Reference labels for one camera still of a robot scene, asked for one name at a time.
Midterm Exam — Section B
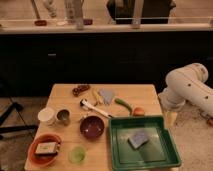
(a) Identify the blue grey sponge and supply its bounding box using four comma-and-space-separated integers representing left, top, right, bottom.
128, 130, 149, 149

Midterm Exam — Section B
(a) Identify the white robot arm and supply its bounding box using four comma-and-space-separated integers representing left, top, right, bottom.
158, 63, 213, 127

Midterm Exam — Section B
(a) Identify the orange tomato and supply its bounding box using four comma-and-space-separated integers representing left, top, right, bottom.
133, 107, 145, 116

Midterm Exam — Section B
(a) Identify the green plastic tray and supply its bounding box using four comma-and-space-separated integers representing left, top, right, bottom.
108, 116, 182, 171

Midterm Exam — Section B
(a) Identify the green chili pepper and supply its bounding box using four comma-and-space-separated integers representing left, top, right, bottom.
114, 98, 132, 115

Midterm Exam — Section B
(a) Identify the grey cloth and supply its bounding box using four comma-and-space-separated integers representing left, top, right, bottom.
99, 89, 115, 105

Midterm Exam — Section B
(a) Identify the yellow corn piece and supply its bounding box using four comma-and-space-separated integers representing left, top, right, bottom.
92, 90, 103, 105

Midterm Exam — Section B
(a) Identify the dark red bowl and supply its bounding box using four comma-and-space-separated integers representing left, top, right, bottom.
80, 116, 105, 140

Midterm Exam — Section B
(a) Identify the brown red toy food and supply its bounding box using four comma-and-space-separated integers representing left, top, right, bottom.
72, 84, 90, 96

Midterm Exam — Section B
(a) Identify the green translucent cup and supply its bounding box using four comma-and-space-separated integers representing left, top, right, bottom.
68, 146, 86, 164

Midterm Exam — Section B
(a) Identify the dark monitor on counter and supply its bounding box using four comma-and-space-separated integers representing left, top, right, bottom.
106, 0, 176, 24

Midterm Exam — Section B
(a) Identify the grey metal mug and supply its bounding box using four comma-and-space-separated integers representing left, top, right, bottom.
56, 109, 70, 126

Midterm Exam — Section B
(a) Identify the white cup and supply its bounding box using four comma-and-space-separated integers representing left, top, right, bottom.
38, 107, 55, 125

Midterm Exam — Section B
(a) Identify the small box in bowl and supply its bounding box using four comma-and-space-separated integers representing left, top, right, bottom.
35, 142, 58, 155

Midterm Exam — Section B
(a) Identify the orange plastic bowl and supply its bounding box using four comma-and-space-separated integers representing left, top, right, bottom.
27, 134, 62, 168

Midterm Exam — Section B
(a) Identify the black chair base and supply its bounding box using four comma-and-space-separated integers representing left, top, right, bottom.
0, 100, 38, 139

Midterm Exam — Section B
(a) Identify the red dish on counter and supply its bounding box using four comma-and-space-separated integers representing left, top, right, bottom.
34, 20, 47, 26

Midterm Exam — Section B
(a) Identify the white handled kitchen tool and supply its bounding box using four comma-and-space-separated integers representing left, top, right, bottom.
80, 99, 112, 118

